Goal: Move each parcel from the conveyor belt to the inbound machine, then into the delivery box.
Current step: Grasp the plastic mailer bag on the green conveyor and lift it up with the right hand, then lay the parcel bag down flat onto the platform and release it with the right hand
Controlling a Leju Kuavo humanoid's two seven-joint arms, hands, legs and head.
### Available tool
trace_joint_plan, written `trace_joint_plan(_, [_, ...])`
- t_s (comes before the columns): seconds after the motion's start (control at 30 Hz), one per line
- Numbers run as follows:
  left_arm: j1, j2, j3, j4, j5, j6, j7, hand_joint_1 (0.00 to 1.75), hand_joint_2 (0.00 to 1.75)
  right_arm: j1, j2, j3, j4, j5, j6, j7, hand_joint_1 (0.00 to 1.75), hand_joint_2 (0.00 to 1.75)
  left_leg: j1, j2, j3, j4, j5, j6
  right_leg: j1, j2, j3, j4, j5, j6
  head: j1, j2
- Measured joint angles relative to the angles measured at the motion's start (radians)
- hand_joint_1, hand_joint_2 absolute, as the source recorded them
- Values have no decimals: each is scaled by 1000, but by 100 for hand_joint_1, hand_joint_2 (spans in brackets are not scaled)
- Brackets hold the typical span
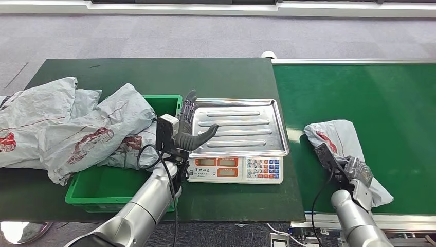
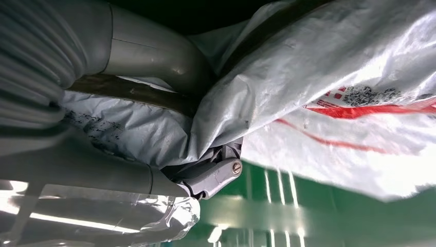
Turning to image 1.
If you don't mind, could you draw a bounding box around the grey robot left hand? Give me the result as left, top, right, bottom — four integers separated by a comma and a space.
174, 90, 220, 152

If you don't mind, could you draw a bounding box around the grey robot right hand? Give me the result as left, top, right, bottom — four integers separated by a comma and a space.
342, 156, 375, 188

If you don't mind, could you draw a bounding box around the grey parcel red dragon print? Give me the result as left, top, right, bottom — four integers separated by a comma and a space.
303, 119, 395, 209

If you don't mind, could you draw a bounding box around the long grey parcel red print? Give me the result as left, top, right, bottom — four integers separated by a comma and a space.
38, 82, 158, 187

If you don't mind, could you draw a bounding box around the pale grey flat parcel bag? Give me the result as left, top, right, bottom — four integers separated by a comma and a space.
0, 89, 103, 170

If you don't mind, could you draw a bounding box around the large grey parcel with barcodes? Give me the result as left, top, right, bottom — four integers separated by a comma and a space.
0, 77, 79, 170

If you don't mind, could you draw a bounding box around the white scale with steel tray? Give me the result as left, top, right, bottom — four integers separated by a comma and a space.
186, 98, 290, 185

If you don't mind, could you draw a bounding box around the green plastic crate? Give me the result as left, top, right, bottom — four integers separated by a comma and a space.
64, 95, 184, 214

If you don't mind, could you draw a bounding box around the white power strip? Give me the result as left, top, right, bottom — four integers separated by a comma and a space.
269, 232, 290, 247

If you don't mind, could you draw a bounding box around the round chrome base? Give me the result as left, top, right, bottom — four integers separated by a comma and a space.
0, 221, 54, 245

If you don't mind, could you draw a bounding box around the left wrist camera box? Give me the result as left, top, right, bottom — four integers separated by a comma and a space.
155, 114, 180, 153

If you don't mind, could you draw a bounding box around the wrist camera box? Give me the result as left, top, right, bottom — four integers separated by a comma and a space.
314, 143, 345, 183
155, 114, 180, 153

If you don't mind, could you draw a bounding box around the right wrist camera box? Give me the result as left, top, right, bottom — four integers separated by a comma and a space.
314, 143, 345, 183

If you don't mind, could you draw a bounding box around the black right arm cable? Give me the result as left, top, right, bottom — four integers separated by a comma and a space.
311, 167, 337, 247

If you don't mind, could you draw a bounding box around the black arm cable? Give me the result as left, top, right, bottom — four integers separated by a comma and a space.
137, 144, 180, 247
311, 167, 337, 247

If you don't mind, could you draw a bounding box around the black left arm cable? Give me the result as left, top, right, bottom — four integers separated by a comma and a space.
137, 144, 180, 247

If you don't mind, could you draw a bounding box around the white floor cable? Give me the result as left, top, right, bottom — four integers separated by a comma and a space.
265, 222, 309, 247

